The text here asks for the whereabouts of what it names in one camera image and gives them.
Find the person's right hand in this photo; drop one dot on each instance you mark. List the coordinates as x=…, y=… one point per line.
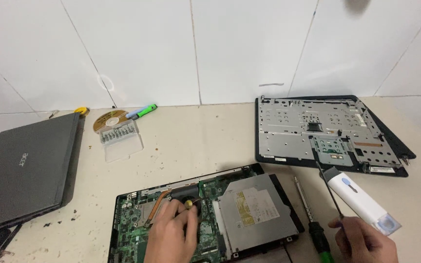
x=371, y=244

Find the person's left hand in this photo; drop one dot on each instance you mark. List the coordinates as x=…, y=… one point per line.
x=170, y=237

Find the person's right fingers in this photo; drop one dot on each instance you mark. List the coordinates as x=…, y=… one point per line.
x=342, y=224

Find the small yellow-capped screwdriver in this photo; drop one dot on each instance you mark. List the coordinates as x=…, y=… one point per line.
x=188, y=204

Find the white cleaning brush tool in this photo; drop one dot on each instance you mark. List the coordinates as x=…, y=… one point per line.
x=360, y=199

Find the silver optical disc drive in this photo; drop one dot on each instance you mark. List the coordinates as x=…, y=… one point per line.
x=258, y=215

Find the removed laptop palmrest cover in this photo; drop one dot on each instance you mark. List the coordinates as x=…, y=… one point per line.
x=305, y=131

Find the black laptop cooling fan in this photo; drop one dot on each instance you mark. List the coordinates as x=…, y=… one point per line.
x=186, y=193

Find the copper heat pipe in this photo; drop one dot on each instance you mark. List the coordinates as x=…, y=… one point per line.
x=156, y=208

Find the open laptop base with motherboard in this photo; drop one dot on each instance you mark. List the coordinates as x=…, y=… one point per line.
x=133, y=222

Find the green plastic tool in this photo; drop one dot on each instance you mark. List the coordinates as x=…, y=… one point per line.
x=146, y=110

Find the clear plastic bit case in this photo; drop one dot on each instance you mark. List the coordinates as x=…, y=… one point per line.
x=121, y=140

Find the light blue pen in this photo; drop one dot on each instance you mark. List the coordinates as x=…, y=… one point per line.
x=132, y=113

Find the gold optical disc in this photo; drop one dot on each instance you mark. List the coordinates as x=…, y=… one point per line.
x=106, y=117

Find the yellow tape roll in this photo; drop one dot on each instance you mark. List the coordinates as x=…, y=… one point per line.
x=81, y=110

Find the closed grey laptop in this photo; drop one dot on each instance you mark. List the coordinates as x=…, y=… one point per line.
x=24, y=171

